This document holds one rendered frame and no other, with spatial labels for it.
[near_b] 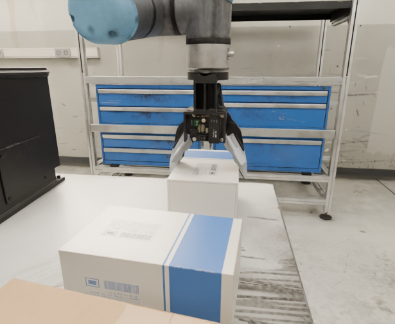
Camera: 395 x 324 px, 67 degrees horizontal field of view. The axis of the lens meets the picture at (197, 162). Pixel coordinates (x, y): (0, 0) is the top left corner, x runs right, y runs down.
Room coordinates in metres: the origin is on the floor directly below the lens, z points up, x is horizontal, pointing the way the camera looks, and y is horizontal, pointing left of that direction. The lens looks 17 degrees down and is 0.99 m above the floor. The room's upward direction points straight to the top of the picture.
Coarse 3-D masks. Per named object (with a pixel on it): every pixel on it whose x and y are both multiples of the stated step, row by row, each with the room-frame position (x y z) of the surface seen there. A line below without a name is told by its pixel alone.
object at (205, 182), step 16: (192, 160) 0.58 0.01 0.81; (208, 160) 0.58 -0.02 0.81; (224, 160) 0.58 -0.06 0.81; (176, 176) 0.49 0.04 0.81; (192, 176) 0.49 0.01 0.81; (208, 176) 0.49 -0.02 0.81; (224, 176) 0.49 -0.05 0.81; (176, 192) 0.47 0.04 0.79; (192, 192) 0.47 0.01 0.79; (208, 192) 0.46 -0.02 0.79; (224, 192) 0.46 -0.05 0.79; (176, 208) 0.47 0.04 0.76; (192, 208) 0.47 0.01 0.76; (208, 208) 0.46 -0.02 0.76; (224, 208) 0.46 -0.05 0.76
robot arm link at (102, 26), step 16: (80, 0) 0.40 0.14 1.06; (96, 0) 0.39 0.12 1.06; (112, 0) 0.39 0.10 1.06; (128, 0) 0.41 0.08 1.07; (144, 0) 0.46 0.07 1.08; (80, 16) 0.40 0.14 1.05; (96, 16) 0.39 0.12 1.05; (112, 16) 0.39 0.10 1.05; (128, 16) 0.41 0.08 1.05; (144, 16) 0.45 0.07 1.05; (80, 32) 0.41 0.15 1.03; (96, 32) 0.40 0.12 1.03; (112, 32) 0.40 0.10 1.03; (128, 32) 0.42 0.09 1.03; (144, 32) 0.47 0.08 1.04
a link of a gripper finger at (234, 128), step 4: (228, 116) 0.56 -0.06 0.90; (228, 120) 0.56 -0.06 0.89; (232, 120) 0.55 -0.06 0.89; (228, 124) 0.56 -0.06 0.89; (232, 124) 0.55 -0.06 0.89; (236, 124) 0.55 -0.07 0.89; (228, 128) 0.55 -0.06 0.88; (232, 128) 0.55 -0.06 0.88; (236, 128) 0.55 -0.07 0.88; (228, 132) 0.55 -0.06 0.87; (232, 132) 0.55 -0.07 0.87; (236, 132) 0.55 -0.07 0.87; (240, 132) 0.55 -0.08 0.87; (236, 136) 0.55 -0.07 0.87; (240, 136) 0.55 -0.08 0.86; (240, 140) 0.55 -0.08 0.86; (240, 144) 0.55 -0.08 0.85
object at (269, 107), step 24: (240, 96) 1.95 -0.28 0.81; (264, 96) 1.93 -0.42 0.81; (288, 96) 1.91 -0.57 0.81; (312, 96) 1.89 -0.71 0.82; (240, 120) 1.95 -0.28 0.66; (264, 120) 1.93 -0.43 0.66; (288, 120) 1.91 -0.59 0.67; (312, 120) 1.89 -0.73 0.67; (216, 144) 1.97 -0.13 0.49; (264, 144) 1.93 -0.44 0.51; (288, 144) 1.91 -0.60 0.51; (312, 144) 1.88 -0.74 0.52; (264, 168) 1.93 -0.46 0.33; (288, 168) 1.91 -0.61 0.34; (312, 168) 1.89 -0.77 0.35
